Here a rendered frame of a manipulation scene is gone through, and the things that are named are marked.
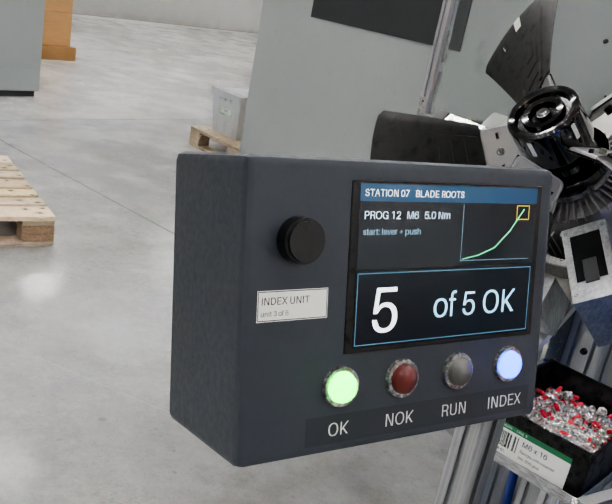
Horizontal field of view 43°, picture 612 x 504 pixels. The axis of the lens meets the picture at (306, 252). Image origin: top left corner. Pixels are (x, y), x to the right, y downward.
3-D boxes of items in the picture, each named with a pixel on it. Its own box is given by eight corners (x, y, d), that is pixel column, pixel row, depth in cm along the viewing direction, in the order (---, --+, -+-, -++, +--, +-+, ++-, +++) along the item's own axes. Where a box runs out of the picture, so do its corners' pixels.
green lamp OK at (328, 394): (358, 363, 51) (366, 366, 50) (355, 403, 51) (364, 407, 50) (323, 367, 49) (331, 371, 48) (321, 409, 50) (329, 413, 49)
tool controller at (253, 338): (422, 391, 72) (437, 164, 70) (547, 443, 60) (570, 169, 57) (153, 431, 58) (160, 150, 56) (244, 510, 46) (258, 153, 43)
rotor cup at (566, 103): (546, 130, 140) (520, 78, 132) (625, 132, 130) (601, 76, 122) (513, 193, 136) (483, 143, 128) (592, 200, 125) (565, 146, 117)
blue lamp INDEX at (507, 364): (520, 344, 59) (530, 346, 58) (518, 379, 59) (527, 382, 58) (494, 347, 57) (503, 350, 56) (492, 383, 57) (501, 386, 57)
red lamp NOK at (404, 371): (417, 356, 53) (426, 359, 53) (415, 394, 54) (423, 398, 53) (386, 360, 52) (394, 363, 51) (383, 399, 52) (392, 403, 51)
